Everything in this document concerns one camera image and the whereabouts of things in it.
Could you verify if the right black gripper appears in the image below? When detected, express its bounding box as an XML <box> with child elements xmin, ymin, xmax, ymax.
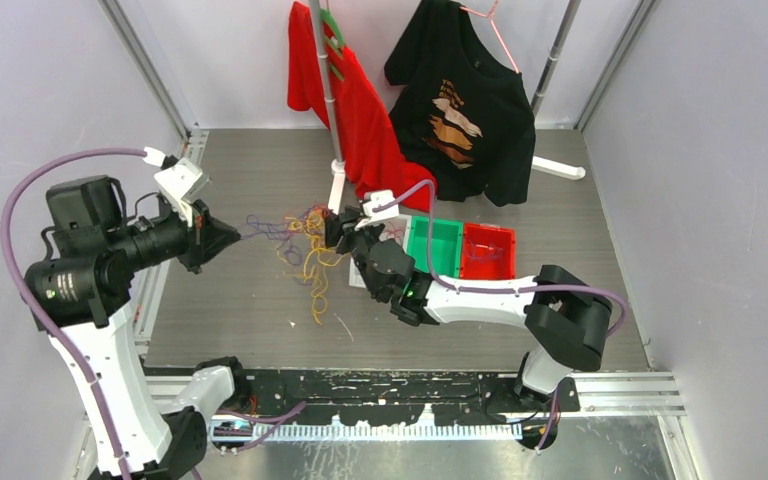
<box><xmin>325</xmin><ymin>203</ymin><xmax>386</xmax><ymax>299</ymax></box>

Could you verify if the colourful wire bundle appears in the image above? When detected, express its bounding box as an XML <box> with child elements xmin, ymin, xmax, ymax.
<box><xmin>243</xmin><ymin>203</ymin><xmax>349</xmax><ymax>327</ymax></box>

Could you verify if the purple wire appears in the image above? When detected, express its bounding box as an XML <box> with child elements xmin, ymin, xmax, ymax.
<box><xmin>468</xmin><ymin>241</ymin><xmax>508</xmax><ymax>265</ymax></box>

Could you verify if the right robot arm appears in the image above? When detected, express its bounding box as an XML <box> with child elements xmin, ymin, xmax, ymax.
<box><xmin>324</xmin><ymin>207</ymin><xmax>613</xmax><ymax>411</ymax></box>

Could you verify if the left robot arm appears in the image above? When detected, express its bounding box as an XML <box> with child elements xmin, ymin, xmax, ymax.
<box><xmin>25</xmin><ymin>175</ymin><xmax>252</xmax><ymax>479</ymax></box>

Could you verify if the white plastic bin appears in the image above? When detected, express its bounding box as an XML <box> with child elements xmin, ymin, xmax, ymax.
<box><xmin>348</xmin><ymin>213</ymin><xmax>413</xmax><ymax>289</ymax></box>

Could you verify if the red t-shirt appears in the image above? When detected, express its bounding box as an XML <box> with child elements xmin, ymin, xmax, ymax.
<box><xmin>287</xmin><ymin>1</ymin><xmax>434</xmax><ymax>197</ymax></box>

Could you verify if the green plastic bin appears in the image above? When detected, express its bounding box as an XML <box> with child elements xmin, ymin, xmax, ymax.
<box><xmin>405</xmin><ymin>216</ymin><xmax>464</xmax><ymax>278</ymax></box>

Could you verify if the red plastic bin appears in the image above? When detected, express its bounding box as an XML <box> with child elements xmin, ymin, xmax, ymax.
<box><xmin>459</xmin><ymin>223</ymin><xmax>516</xmax><ymax>280</ymax></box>

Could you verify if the black printed t-shirt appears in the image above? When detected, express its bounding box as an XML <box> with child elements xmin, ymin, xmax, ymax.
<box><xmin>384</xmin><ymin>1</ymin><xmax>536</xmax><ymax>207</ymax></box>

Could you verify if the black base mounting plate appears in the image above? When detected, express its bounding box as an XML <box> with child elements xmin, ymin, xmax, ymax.
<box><xmin>220</xmin><ymin>369</ymin><xmax>550</xmax><ymax>427</ymax></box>

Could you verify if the green clothes hanger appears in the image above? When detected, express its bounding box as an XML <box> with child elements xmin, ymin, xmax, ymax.
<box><xmin>319</xmin><ymin>8</ymin><xmax>346</xmax><ymax>82</ymax></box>

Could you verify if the metal clothes rack pole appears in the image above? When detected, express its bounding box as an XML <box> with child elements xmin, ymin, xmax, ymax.
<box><xmin>308</xmin><ymin>0</ymin><xmax>345</xmax><ymax>172</ymax></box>

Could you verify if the pink clothes hanger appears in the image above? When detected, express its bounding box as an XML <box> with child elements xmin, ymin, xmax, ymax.
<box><xmin>460</xmin><ymin>0</ymin><xmax>521</xmax><ymax>74</ymax></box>

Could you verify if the right metal rack pole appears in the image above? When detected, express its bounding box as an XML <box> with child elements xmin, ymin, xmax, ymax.
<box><xmin>531</xmin><ymin>0</ymin><xmax>582</xmax><ymax>116</ymax></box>

